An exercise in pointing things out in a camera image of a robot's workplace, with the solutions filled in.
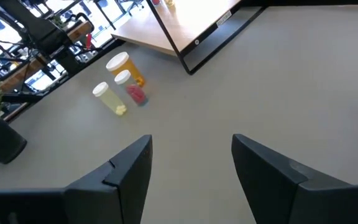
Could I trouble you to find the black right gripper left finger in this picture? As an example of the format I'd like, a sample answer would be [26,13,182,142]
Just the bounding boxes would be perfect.
[0,134,154,224]

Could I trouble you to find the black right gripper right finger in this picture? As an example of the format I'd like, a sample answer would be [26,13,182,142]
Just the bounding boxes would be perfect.
[231,133,358,224]

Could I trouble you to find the orange pill bottle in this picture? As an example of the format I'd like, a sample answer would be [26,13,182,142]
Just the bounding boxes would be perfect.
[105,51,147,88]

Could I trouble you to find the open laptop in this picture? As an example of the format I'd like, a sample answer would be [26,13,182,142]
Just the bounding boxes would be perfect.
[25,73,54,91]

